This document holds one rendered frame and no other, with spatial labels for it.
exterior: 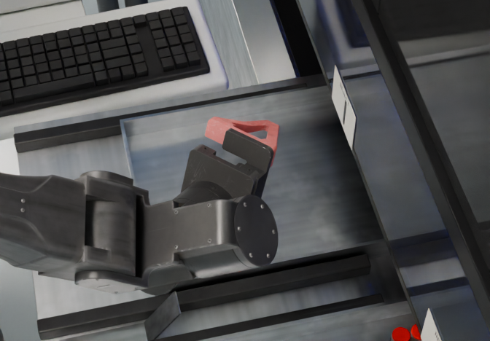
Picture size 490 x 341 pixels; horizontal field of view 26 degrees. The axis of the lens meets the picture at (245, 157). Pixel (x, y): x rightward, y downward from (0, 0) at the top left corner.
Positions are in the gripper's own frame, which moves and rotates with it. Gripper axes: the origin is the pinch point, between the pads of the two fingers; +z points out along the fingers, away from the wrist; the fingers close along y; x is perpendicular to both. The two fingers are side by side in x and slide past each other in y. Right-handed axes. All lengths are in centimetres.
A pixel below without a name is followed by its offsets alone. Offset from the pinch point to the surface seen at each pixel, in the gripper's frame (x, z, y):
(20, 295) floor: 69, 67, -100
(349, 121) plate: -0.2, 25.8, -5.3
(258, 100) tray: 15.4, 36.0, -13.9
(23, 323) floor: 64, 62, -102
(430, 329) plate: -20.0, 6.5, -12.6
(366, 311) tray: -11.5, 16.4, -21.9
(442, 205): -17.1, 2.9, 3.4
